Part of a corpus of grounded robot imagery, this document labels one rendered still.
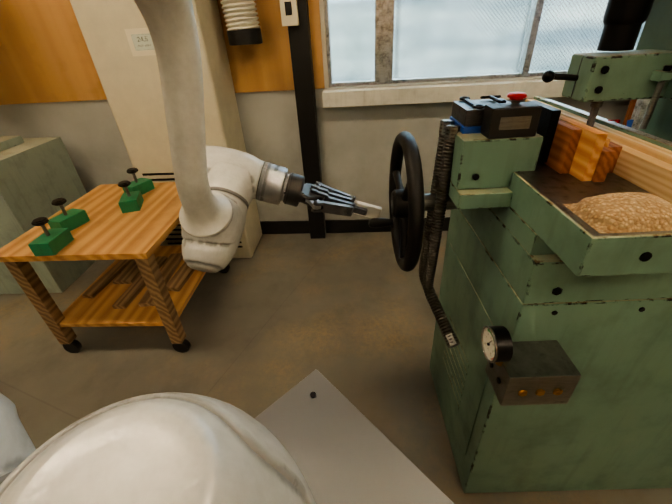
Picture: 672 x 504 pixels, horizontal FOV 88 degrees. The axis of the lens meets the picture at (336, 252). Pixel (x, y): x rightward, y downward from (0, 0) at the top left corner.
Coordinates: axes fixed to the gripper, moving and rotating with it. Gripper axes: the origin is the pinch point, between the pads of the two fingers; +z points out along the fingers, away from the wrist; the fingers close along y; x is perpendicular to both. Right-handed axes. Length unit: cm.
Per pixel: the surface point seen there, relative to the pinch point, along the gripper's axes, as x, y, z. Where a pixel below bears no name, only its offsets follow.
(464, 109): -29.0, -12.2, 6.8
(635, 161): -31, -24, 31
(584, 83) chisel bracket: -38.7, -12.1, 24.3
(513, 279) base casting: -6.7, -27.0, 23.8
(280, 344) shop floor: 83, 26, -7
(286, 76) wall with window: -5, 121, -35
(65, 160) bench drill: 71, 113, -142
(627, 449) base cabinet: 29, -32, 76
